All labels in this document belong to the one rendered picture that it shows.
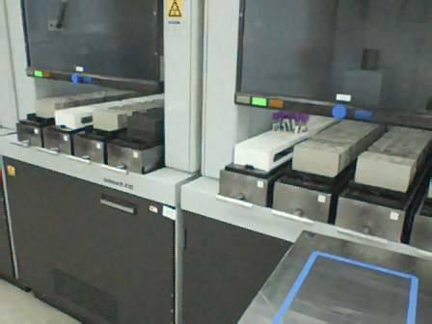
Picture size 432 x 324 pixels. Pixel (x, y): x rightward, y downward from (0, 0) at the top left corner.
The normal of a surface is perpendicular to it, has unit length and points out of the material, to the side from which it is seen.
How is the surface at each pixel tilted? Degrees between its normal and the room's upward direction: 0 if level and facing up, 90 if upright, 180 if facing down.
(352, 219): 90
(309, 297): 0
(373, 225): 90
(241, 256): 90
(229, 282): 90
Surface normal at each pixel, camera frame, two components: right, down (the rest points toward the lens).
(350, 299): 0.03, -0.95
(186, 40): -0.54, 0.25
